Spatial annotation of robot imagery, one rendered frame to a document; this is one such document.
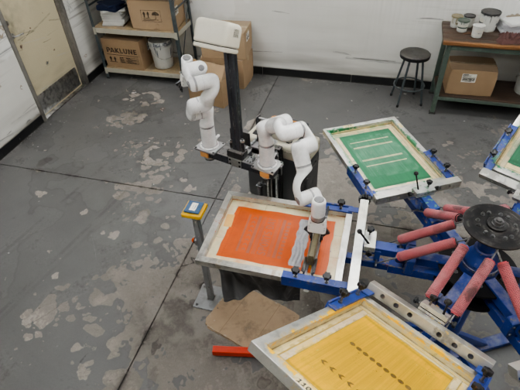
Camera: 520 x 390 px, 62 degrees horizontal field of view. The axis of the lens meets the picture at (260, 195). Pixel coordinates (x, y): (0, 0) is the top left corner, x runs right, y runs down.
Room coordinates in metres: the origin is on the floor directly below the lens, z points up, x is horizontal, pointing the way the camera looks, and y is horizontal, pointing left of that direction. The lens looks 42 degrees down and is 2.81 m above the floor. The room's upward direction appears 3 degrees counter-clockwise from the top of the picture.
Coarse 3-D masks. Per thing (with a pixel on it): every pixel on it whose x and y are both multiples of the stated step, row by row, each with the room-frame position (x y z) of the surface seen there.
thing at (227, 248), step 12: (228, 240) 1.69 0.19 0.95; (288, 240) 1.67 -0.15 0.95; (228, 252) 1.60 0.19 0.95; (240, 252) 1.59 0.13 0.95; (288, 252) 1.58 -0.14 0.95; (324, 252) 1.56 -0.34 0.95; (264, 264) 1.50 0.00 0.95; (276, 264) 1.50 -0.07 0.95; (288, 264) 1.49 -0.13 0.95; (324, 264) 1.48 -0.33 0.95
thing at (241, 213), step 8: (240, 208) 1.95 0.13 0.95; (248, 208) 1.95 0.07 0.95; (240, 216) 1.88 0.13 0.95; (264, 216) 1.87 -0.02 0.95; (272, 216) 1.87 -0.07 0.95; (280, 216) 1.87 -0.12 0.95; (288, 216) 1.86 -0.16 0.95; (296, 216) 1.86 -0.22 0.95; (232, 224) 1.81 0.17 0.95; (240, 224) 1.81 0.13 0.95; (296, 224) 1.79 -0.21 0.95; (328, 224) 1.77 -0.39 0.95; (328, 240) 1.65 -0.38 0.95
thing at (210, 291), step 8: (184, 208) 1.98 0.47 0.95; (184, 216) 1.92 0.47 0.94; (192, 216) 1.91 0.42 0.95; (200, 216) 1.90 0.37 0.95; (200, 224) 1.98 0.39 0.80; (200, 232) 1.96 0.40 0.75; (200, 240) 1.95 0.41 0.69; (208, 272) 1.96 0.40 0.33; (208, 280) 1.95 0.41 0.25; (200, 288) 2.06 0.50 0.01; (208, 288) 1.95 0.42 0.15; (216, 288) 2.06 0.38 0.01; (200, 296) 1.98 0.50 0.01; (208, 296) 1.96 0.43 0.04; (216, 296) 1.98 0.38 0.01; (200, 304) 1.91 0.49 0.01; (208, 304) 1.91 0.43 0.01; (216, 304) 1.91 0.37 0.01
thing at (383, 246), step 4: (376, 244) 1.53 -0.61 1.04; (380, 244) 1.53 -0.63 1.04; (384, 244) 1.53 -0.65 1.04; (388, 244) 1.53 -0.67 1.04; (392, 244) 1.53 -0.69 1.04; (396, 244) 1.52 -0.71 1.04; (376, 248) 1.50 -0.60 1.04; (380, 248) 1.50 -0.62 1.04; (384, 248) 1.50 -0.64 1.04; (388, 248) 1.50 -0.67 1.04; (392, 248) 1.49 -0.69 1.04; (396, 248) 1.49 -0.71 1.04; (364, 252) 1.52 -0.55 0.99; (372, 252) 1.51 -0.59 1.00; (384, 252) 1.49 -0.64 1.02; (388, 252) 1.48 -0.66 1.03; (392, 252) 1.48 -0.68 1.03; (396, 252) 1.47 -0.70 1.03; (388, 256) 1.48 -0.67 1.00; (392, 256) 1.47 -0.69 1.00
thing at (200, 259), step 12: (228, 192) 2.07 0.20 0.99; (228, 204) 1.97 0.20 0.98; (276, 204) 1.95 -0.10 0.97; (288, 204) 1.93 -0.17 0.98; (216, 216) 1.86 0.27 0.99; (348, 216) 1.80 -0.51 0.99; (216, 228) 1.76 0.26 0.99; (348, 228) 1.70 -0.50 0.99; (204, 240) 1.67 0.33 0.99; (204, 252) 1.58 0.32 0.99; (204, 264) 1.51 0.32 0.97; (216, 264) 1.49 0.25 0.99; (228, 264) 1.49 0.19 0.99; (240, 264) 1.48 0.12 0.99; (264, 276) 1.41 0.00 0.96; (276, 276) 1.39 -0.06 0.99; (336, 276) 1.37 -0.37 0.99
